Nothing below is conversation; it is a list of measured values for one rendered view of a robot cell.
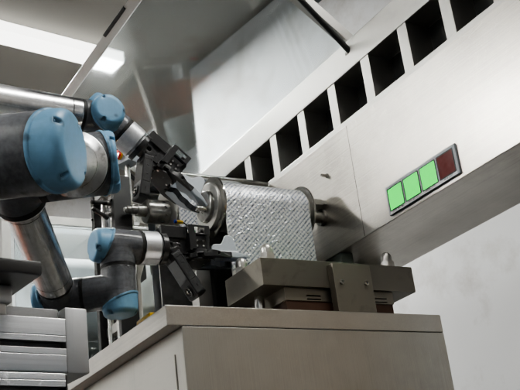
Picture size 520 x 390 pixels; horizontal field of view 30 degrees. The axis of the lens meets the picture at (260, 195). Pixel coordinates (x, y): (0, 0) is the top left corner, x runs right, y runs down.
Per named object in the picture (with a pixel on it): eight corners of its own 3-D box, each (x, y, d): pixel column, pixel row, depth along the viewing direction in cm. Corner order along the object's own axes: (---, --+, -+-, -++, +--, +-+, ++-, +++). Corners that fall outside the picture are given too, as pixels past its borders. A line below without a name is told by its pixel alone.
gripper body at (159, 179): (194, 159, 229) (155, 125, 227) (175, 183, 224) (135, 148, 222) (180, 172, 235) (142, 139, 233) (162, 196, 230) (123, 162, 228)
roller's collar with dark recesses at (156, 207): (141, 227, 254) (139, 203, 256) (162, 228, 257) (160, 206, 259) (151, 217, 249) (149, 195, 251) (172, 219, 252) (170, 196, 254)
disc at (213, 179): (200, 246, 236) (194, 190, 241) (201, 247, 236) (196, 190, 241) (227, 224, 224) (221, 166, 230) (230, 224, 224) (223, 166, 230)
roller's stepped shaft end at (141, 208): (121, 217, 250) (121, 205, 252) (143, 218, 253) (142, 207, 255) (126, 212, 248) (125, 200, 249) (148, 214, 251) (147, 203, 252)
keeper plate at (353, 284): (333, 314, 206) (326, 265, 210) (371, 316, 211) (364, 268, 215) (340, 311, 204) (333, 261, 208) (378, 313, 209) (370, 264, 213)
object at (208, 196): (200, 186, 234) (213, 196, 227) (207, 187, 235) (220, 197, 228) (193, 215, 236) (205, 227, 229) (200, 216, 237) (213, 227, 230)
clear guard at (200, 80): (63, 105, 326) (64, 104, 327) (178, 199, 335) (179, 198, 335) (200, -84, 244) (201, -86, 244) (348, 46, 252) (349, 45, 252)
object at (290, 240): (234, 292, 220) (225, 216, 227) (320, 295, 231) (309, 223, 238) (234, 291, 219) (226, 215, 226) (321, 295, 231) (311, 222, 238)
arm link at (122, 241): (86, 271, 208) (84, 234, 211) (134, 273, 213) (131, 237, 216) (99, 258, 202) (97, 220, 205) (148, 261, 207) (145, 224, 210)
